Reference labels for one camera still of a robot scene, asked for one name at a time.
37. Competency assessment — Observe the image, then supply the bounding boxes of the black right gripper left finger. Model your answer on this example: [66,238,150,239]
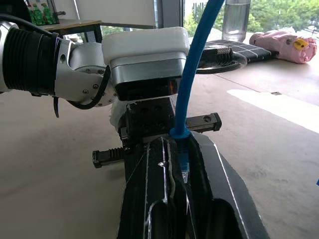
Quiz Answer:
[116,136,190,239]

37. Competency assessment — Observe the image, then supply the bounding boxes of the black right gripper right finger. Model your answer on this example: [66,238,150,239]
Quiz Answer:
[186,131,270,239]

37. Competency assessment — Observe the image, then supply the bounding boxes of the blue network cable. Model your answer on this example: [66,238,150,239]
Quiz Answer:
[170,0,225,186]

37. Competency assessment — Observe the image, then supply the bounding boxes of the wooden side table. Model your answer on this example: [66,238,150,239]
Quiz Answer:
[42,19,103,44]

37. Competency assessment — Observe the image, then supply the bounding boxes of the black pad with white grid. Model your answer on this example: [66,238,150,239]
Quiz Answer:
[204,39,280,63]

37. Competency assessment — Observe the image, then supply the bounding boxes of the clear plastic water bottle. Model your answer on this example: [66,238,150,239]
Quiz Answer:
[222,0,252,42]

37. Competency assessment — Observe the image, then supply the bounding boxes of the green bottles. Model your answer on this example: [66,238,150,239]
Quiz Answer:
[26,0,61,26]

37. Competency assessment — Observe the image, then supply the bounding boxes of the pink folded umbrella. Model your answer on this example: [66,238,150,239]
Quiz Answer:
[249,30,318,65]

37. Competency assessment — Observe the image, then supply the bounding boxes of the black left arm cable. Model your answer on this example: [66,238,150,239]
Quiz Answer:
[0,13,112,119]

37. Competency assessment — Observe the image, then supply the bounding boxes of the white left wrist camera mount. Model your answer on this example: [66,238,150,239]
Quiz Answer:
[101,26,189,130]

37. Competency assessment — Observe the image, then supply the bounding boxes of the black curved strap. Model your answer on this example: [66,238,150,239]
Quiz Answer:
[195,48,248,75]

